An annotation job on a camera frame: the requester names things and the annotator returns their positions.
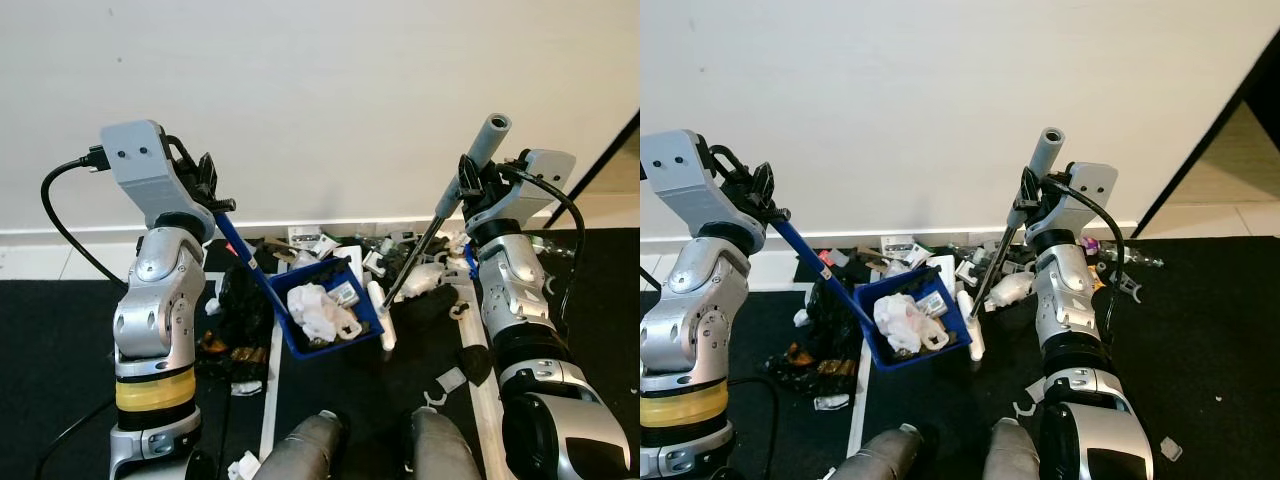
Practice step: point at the large crumpled white plastic bag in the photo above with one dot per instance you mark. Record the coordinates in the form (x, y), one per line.
(318, 312)
(900, 320)

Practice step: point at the blue plastic dustpan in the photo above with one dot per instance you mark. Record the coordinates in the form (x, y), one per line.
(910, 362)
(325, 350)

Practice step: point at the small white printed box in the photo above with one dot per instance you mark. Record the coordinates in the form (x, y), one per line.
(312, 243)
(902, 248)

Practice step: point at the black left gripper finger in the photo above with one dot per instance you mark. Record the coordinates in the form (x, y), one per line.
(764, 188)
(777, 214)
(222, 205)
(209, 180)

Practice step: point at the grey robot right leg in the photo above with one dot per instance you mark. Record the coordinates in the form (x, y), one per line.
(1012, 455)
(440, 450)

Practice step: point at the grey robot left leg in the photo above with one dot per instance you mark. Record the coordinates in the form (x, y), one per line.
(300, 450)
(875, 455)

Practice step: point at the long white floor strip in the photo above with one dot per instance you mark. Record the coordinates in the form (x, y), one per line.
(490, 420)

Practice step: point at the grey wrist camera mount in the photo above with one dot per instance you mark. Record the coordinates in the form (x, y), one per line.
(680, 170)
(545, 175)
(1090, 190)
(140, 165)

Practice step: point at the broom with grey grip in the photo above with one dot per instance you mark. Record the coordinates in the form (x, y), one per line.
(490, 135)
(1045, 150)

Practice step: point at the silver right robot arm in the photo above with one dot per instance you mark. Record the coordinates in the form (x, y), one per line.
(1060, 290)
(505, 280)

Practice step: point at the black door frame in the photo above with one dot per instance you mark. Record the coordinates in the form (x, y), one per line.
(1186, 175)
(605, 158)

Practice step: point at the small clear wrapper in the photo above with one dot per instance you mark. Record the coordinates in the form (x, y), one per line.
(830, 402)
(247, 388)

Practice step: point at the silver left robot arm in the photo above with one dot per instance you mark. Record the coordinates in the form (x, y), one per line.
(700, 300)
(150, 300)

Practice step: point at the crumpled white paper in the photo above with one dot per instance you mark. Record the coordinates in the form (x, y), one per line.
(243, 467)

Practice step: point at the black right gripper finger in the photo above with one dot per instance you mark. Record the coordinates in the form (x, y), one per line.
(467, 178)
(1028, 192)

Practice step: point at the grey robot leg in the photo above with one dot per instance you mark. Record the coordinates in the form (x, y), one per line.
(875, 455)
(300, 450)
(1012, 455)
(440, 450)

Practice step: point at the black plastic bag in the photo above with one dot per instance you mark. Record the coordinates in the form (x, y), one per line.
(835, 320)
(240, 310)

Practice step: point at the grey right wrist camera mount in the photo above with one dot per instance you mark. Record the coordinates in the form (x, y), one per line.
(545, 175)
(1090, 190)

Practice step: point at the small white plastic bag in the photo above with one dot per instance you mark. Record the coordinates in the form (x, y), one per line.
(422, 282)
(1010, 290)

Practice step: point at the short white floor strip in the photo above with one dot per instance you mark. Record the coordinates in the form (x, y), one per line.
(858, 400)
(270, 400)

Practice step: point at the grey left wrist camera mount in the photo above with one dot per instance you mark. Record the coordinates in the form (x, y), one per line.
(680, 170)
(140, 165)

